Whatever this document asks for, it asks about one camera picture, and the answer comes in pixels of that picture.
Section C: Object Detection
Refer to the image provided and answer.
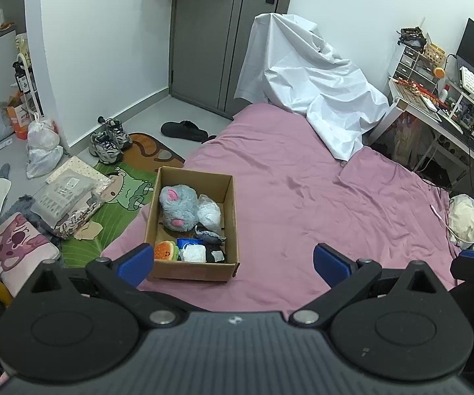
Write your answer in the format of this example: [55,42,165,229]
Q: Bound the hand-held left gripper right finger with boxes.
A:
[290,244,447,330]

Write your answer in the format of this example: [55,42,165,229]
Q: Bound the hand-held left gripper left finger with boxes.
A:
[29,244,182,329]

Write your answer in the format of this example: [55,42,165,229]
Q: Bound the orange burger plush toy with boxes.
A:
[154,241,180,262]

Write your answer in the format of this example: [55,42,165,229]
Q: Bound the white soft packet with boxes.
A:
[179,244,207,263]

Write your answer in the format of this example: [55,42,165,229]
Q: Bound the blue-grey felt toy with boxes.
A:
[194,225,226,244]

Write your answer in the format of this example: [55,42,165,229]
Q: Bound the black dotted cloth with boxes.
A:
[206,244,228,264]

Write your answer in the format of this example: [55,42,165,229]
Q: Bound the clear bag white stuffing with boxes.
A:
[197,195,224,235]

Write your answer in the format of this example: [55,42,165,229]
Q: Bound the brown cardboard box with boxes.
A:
[144,167,240,282]

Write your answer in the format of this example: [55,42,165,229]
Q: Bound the beige crumpled blanket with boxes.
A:
[447,193,474,254]

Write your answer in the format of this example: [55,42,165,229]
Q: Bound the cardboard scrap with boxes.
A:
[74,222,103,242]

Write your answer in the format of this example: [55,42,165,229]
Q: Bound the green cartoon floor mat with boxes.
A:
[60,162,159,270]

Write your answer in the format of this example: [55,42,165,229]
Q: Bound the grey plush toy pink paws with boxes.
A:
[159,185,199,232]

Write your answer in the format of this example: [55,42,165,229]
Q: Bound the patterned clothing package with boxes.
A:
[52,203,103,240]

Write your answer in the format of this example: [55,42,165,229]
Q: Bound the pink bed sheet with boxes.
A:
[101,103,464,317]

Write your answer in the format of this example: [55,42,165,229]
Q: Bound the grey clothing package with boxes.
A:
[31,177,103,225]

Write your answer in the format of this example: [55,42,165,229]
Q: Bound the beige dotted clothing package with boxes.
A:
[45,156,113,188]

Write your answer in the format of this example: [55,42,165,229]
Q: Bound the brown floor mat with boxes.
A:
[128,132,186,173]

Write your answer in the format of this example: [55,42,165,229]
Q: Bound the pink cartoon pillow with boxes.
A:
[0,213,61,294]

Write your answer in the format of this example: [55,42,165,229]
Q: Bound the grey fuzzy cloth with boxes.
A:
[4,195,36,224]

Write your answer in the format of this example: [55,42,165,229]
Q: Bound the white plastic bag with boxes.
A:
[27,117,61,149]
[26,145,64,180]

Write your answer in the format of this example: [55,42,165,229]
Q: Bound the black slipper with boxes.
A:
[161,120,210,143]

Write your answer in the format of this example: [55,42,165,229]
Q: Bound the white desk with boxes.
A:
[366,77,474,198]

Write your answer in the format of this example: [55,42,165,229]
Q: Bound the orange carton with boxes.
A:
[6,92,33,139]

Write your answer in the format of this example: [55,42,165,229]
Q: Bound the white draped sheet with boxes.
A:
[234,12,390,162]

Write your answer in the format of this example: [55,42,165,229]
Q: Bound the small drawer organizer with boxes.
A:
[393,43,434,82]

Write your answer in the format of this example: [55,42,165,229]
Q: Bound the black bottle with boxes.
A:
[13,62,30,93]

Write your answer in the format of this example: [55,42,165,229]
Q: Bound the wicker basket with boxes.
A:
[424,43,446,65]

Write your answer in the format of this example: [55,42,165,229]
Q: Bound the grey door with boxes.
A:
[169,0,298,118]

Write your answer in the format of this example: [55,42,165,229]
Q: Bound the white cable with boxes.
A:
[428,203,474,250]

